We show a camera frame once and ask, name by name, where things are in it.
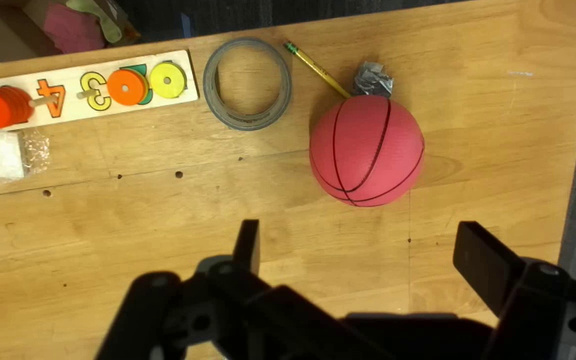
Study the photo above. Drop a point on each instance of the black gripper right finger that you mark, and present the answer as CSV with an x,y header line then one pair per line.
x,y
487,264

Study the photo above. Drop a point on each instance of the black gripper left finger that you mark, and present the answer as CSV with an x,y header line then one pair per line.
x,y
246,251

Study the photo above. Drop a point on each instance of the red rubber ball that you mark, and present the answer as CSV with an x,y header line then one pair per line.
x,y
366,150

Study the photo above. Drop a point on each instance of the yellow pencil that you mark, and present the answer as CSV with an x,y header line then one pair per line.
x,y
316,69

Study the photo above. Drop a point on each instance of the crumpled foil piece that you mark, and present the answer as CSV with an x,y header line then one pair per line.
x,y
370,78

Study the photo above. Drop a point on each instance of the grey duct tape roll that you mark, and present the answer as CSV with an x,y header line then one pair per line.
x,y
246,84

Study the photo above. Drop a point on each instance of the orange stacked ring discs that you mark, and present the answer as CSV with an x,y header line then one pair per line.
x,y
15,107

